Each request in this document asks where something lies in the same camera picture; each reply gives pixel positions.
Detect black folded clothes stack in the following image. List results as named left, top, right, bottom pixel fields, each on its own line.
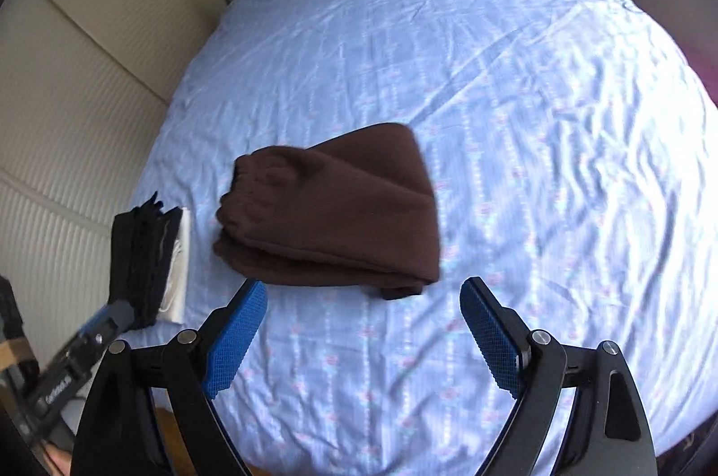
left=107, top=192, right=183, bottom=330

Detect brown pants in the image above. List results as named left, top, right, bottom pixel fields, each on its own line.
left=213, top=122, right=441, bottom=300

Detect white folded garment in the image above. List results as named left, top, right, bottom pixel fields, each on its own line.
left=157, top=207, right=192, bottom=324

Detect person's left hand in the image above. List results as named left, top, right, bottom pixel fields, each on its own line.
left=41, top=443, right=72, bottom=476

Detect blue patterned bed sheet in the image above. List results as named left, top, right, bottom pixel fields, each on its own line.
left=134, top=0, right=717, bottom=475

